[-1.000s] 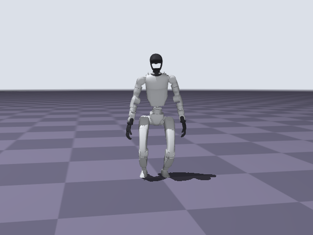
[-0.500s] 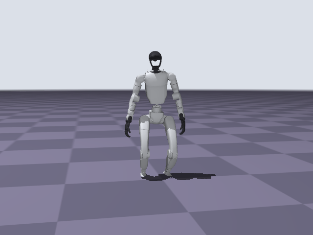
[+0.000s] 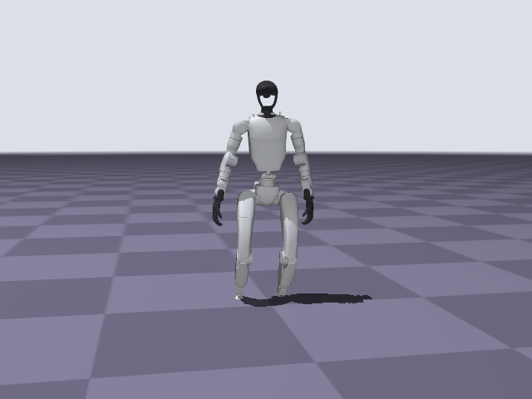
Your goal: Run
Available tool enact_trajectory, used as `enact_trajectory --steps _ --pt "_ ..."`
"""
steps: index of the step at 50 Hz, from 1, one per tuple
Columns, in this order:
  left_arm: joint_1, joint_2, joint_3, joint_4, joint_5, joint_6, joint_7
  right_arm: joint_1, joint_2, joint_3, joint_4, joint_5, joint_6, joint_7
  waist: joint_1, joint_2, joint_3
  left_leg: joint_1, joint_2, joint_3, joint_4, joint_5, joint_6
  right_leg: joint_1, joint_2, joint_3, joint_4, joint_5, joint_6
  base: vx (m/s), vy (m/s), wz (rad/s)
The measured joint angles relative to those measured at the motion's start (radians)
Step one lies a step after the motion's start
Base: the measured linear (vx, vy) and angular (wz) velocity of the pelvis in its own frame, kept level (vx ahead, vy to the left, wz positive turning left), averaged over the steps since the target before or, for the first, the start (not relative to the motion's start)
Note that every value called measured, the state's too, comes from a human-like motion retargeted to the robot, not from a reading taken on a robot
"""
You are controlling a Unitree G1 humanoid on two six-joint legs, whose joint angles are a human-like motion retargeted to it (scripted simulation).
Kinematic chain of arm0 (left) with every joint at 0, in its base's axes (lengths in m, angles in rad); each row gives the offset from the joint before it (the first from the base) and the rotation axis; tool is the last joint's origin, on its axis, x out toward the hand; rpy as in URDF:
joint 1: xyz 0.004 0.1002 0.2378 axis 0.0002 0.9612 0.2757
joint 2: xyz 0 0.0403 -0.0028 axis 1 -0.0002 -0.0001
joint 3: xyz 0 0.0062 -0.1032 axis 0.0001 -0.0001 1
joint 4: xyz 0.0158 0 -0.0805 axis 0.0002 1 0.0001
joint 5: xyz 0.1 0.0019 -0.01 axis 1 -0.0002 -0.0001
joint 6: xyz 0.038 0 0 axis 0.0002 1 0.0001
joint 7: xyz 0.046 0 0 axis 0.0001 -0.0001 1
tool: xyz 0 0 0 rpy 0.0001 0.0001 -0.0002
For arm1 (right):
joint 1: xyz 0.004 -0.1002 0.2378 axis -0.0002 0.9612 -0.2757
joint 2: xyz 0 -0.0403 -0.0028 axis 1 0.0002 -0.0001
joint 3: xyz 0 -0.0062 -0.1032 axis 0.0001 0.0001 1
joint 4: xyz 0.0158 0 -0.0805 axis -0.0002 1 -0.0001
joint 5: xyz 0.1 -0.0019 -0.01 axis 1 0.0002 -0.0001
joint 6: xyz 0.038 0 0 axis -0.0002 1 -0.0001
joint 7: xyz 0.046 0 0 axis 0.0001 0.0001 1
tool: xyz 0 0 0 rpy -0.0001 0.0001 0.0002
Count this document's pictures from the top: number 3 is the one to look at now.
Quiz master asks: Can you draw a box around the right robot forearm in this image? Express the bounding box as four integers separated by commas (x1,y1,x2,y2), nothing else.
214,153,232,197

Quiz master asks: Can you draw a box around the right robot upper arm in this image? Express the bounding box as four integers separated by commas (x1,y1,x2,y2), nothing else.
225,119,249,167

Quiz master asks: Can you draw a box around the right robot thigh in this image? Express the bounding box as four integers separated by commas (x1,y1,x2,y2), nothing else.
236,190,255,266

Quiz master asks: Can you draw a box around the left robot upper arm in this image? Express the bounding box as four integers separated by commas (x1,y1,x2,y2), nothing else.
285,118,306,165

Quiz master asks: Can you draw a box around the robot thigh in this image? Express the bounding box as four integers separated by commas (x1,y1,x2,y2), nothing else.
278,190,298,267
236,190,255,266

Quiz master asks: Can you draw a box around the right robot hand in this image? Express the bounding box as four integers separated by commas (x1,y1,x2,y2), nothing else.
212,190,224,226

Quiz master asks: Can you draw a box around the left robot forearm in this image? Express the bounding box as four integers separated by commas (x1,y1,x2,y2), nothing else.
298,152,314,196

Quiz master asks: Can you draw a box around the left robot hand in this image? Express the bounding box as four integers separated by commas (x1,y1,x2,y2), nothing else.
301,189,314,224

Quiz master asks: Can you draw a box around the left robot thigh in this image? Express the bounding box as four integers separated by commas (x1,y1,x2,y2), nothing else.
278,190,298,267

